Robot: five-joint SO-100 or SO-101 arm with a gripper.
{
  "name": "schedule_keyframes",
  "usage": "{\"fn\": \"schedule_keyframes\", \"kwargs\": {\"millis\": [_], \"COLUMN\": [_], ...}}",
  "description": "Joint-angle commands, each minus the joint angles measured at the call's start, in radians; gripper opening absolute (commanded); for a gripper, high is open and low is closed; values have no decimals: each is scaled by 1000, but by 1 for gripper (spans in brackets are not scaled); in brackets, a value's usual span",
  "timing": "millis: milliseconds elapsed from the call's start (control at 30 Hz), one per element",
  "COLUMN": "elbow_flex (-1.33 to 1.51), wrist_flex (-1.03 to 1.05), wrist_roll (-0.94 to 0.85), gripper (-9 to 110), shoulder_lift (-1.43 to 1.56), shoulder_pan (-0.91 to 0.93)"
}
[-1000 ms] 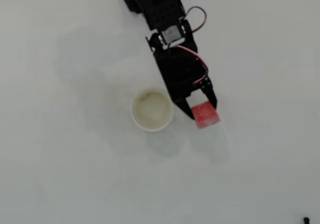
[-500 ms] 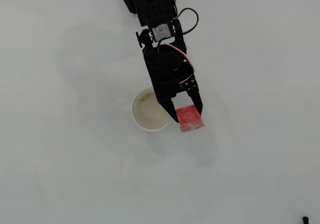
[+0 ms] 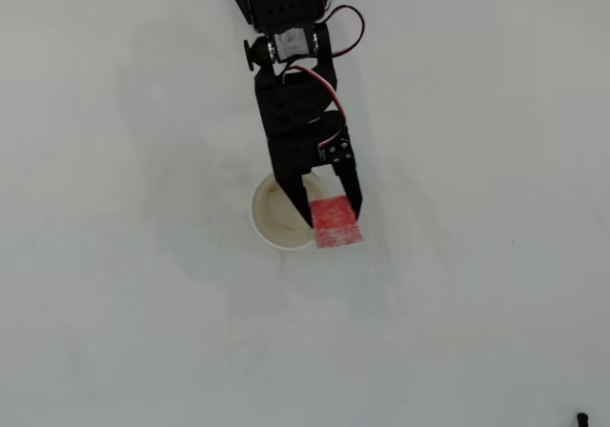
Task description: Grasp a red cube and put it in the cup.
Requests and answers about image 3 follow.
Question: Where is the tan ribbed paper cup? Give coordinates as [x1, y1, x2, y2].
[250, 171, 336, 253]

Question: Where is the red foam cube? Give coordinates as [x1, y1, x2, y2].
[308, 194, 365, 250]

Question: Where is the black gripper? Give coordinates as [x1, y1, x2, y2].
[253, 62, 365, 231]

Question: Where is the red white black servo cable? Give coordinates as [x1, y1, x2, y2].
[280, 63, 350, 162]
[312, 4, 367, 59]

